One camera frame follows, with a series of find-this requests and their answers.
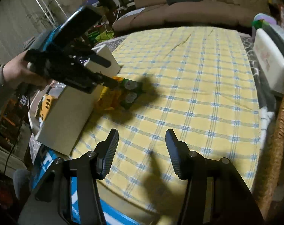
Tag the person left hand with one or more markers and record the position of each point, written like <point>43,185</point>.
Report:
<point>16,72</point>

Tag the yellow plaid tablecloth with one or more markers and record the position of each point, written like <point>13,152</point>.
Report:
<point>196,81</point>

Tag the blue UTO sportswear box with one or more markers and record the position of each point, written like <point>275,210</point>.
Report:
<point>72,190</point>

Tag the white floral tissue box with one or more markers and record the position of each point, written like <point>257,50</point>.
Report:
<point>270,60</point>

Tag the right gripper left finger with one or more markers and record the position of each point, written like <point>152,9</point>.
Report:
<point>105,153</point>

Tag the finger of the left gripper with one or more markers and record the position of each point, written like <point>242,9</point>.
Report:
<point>98,59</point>
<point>106,81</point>

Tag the purple container with lid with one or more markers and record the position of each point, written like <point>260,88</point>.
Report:
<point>261,19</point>

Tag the green wipe packet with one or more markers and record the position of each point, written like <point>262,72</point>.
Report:
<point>127,99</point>
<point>132,86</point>

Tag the wicker basket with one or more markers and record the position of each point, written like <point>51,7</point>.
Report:
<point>270,163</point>

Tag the yellow sulfur soap packet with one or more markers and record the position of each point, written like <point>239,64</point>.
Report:
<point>109,99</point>

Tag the brown sofa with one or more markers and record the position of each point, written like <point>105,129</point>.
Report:
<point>224,13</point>

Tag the white cardboard storage box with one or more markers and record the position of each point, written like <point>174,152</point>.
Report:
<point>69,114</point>

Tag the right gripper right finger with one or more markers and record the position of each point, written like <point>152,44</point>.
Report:
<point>179,154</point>

